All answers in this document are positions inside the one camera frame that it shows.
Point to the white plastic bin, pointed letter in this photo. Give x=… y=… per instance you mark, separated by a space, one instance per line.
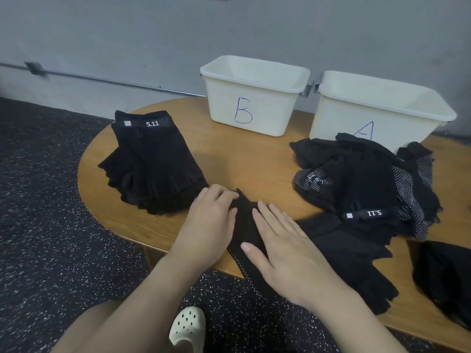
x=379 y=106

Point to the person's right little finger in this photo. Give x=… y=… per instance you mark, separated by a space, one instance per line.
x=296 y=226

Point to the person's left fingers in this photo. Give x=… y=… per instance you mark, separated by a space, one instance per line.
x=220 y=196

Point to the white perforated clog shoe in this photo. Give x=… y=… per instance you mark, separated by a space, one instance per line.
x=187 y=329

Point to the person's right middle finger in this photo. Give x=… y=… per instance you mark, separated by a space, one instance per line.
x=272 y=218

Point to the person's left forearm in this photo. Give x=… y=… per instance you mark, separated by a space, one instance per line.
x=147 y=305

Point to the grey metal wall conduit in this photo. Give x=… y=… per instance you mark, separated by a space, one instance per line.
x=110 y=81

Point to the person's leg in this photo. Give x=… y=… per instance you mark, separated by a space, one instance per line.
x=84 y=330

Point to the person's left hand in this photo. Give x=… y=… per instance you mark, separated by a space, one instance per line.
x=206 y=231

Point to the person's right forearm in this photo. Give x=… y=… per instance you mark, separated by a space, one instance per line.
x=349 y=323

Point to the person's right thumb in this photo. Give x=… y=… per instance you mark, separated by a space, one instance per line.
x=255 y=255

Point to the person's right hand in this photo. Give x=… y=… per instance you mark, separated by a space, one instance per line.
x=294 y=260

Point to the loose pile of black gloves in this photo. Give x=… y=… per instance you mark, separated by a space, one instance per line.
x=360 y=180

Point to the neat stack of black gloves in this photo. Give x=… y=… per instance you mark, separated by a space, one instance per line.
x=151 y=161

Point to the grey conduit clamp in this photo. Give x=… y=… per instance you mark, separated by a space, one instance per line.
x=35 y=67
x=311 y=88

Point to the black fingerless glove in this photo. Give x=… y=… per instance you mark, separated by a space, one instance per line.
x=244 y=226
x=349 y=253

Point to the black fabric piece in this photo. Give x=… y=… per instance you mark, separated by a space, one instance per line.
x=445 y=275

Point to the white plastic bin, round letter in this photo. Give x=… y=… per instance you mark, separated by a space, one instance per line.
x=254 y=91

